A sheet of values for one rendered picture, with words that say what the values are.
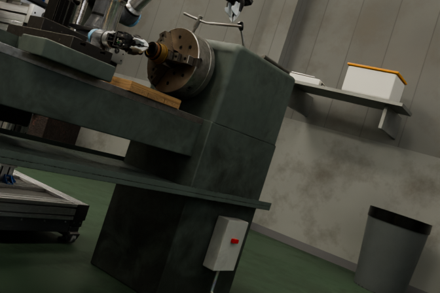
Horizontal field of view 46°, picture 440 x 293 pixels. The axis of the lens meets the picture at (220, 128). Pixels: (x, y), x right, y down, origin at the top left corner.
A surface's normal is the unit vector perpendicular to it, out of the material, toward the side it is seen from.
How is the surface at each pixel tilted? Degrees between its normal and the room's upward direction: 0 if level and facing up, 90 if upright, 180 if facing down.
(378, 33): 90
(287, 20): 90
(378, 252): 94
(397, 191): 90
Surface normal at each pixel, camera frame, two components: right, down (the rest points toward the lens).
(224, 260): 0.76, 0.22
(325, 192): -0.50, -0.19
